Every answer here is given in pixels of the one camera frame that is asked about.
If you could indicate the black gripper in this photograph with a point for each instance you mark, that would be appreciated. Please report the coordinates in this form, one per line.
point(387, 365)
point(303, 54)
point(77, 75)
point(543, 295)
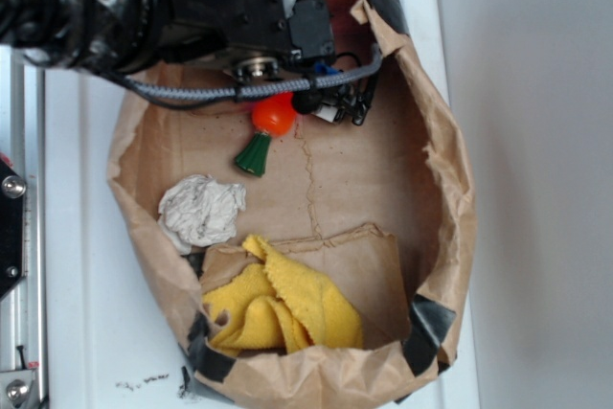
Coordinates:
point(249, 38)

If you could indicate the orange toy carrot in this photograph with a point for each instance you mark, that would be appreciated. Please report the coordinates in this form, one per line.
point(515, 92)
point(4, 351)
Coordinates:
point(271, 118)

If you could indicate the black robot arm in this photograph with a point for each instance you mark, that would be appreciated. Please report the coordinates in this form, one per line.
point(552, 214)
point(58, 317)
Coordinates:
point(129, 36)

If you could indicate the crumpled white paper ball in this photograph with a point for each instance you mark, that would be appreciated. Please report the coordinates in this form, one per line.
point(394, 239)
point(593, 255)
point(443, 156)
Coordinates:
point(198, 211)

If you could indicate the brown paper bag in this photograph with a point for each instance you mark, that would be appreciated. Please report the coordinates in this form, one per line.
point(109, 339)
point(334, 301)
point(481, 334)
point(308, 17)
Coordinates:
point(410, 336)

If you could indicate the yellow cloth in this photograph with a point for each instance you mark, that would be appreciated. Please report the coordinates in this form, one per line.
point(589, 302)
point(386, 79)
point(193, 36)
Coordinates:
point(277, 303)

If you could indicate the aluminium frame rail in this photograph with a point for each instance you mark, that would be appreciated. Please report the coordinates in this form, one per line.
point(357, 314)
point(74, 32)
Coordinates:
point(24, 357)

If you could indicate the black mounting bracket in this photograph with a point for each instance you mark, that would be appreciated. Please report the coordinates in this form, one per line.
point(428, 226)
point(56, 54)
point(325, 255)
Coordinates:
point(13, 191)

